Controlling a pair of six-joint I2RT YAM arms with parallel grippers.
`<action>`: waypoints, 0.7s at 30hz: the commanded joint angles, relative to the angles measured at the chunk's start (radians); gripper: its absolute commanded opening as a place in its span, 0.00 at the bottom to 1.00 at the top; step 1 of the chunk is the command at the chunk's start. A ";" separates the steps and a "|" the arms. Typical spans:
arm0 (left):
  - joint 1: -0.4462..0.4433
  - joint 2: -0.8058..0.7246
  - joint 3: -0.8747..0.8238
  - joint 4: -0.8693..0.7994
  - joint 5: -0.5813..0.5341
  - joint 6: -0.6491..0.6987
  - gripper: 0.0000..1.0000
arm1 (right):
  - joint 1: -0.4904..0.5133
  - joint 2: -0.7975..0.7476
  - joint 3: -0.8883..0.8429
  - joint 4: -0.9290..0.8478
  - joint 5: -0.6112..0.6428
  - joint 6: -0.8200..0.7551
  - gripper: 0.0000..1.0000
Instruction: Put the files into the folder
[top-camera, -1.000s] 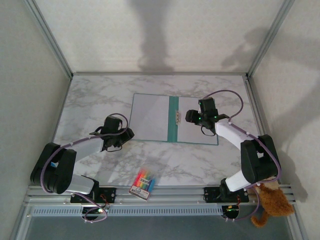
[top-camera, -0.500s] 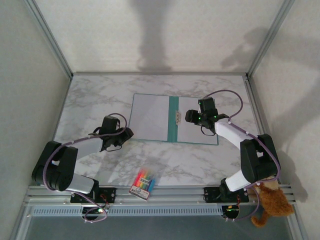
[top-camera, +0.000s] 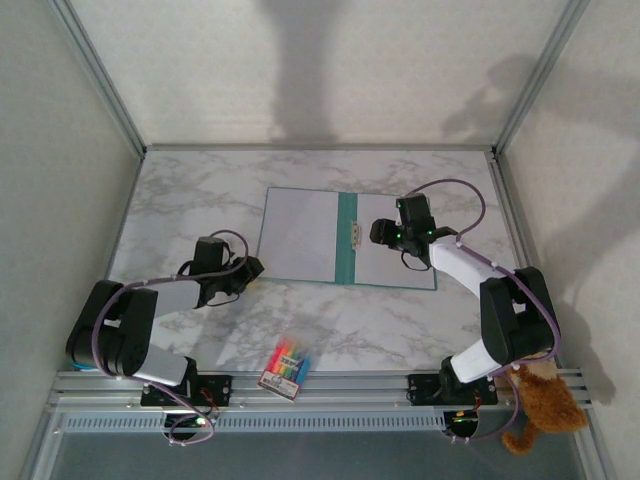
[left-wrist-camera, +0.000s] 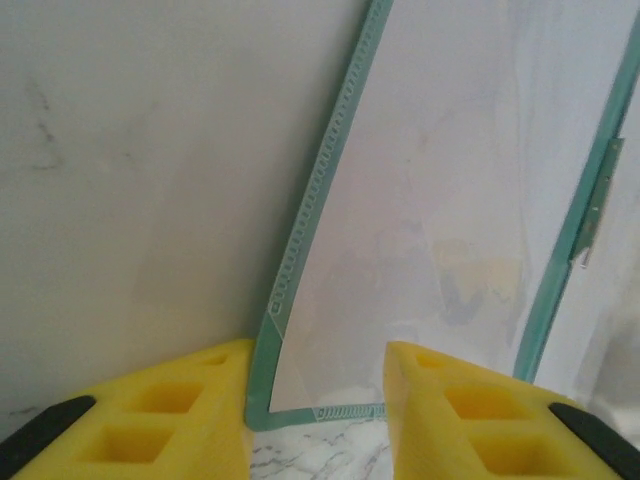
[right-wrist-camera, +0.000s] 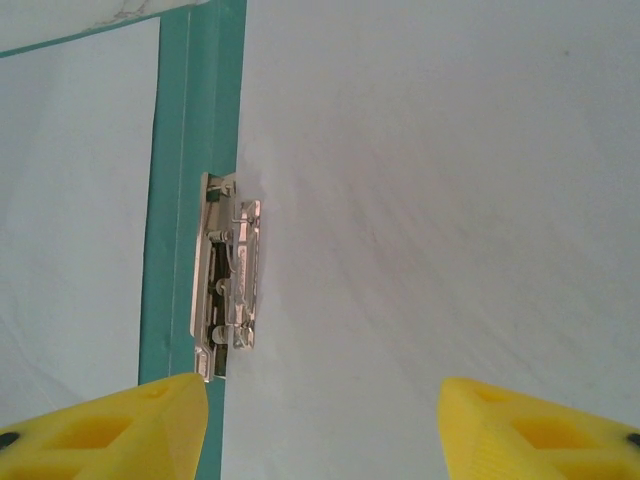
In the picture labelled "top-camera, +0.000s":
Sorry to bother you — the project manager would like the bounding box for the green file folder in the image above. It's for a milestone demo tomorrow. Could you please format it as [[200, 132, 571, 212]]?
[[258, 187, 438, 292]]

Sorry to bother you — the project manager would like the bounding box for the colourful highlighter pen pack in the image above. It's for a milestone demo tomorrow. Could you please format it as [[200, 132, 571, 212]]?
[[257, 334, 314, 402]]

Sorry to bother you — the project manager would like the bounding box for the green lit circuit board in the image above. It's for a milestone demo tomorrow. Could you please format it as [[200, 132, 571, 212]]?
[[163, 413, 211, 435], [443, 410, 482, 435]]

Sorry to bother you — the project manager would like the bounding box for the brown monkey plush toy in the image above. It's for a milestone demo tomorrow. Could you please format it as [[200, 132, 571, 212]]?
[[501, 360, 590, 455]]

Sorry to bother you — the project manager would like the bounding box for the right thin black camera cable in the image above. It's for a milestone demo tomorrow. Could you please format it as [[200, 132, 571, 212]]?
[[398, 251, 433, 274]]

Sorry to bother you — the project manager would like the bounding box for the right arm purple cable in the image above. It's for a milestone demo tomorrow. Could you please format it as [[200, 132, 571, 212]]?
[[412, 178, 560, 445]]

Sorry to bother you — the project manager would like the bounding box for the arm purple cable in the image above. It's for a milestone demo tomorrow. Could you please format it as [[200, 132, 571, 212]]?
[[412, 178, 560, 445], [94, 229, 251, 447]]

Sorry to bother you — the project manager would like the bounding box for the aluminium frame side rail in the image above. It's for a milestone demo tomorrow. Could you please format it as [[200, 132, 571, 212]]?
[[485, 151, 557, 354]]

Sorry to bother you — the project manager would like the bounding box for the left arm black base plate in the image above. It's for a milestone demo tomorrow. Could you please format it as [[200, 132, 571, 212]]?
[[140, 374, 234, 407]]

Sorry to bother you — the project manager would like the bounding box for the aluminium frame back rail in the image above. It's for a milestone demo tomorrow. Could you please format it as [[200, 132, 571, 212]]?
[[142, 143, 499, 153]]

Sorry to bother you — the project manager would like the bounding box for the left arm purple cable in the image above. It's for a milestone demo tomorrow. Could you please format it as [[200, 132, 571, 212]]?
[[94, 229, 251, 447]]

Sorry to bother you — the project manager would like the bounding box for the aluminium mounting rail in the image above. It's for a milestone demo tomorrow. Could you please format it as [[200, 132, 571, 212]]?
[[47, 368, 596, 414]]

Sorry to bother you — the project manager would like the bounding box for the grey slotted cable duct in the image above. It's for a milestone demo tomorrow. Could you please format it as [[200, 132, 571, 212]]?
[[64, 412, 449, 434]]

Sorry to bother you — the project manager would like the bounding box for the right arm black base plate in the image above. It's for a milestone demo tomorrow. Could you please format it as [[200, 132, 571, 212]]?
[[407, 372, 500, 406]]

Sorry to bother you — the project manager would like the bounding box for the aluminium frame post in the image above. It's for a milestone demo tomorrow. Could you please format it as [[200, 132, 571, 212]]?
[[47, 0, 147, 156], [492, 0, 591, 159], [574, 407, 619, 480], [19, 407, 66, 480]]

